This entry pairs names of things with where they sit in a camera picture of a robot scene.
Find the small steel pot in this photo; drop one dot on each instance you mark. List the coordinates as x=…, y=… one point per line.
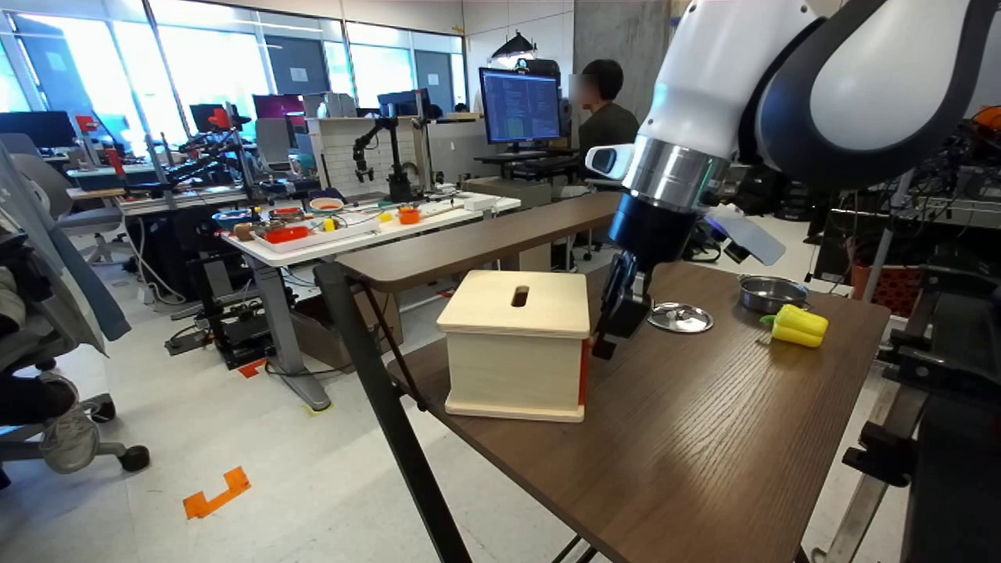
x=764, y=295

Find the round metal pot lid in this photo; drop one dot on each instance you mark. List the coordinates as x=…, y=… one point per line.
x=679, y=318

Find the orange floor marker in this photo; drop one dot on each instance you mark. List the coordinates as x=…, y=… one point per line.
x=204, y=506

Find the cream wooden chest box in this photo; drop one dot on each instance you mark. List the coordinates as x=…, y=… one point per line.
x=513, y=345

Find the white work table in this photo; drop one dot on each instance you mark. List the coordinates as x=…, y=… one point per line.
x=351, y=231

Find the grey office chair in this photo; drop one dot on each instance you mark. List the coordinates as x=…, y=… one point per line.
x=50, y=304

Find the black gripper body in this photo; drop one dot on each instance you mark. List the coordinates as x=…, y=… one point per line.
x=625, y=304

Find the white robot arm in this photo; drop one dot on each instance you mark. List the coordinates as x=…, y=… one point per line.
x=826, y=102

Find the red chest drawer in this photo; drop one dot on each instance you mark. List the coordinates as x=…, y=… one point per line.
x=587, y=369

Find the computer monitor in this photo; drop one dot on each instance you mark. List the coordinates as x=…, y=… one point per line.
x=521, y=108

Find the person in dark shirt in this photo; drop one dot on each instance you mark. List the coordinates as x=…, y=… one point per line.
x=606, y=121

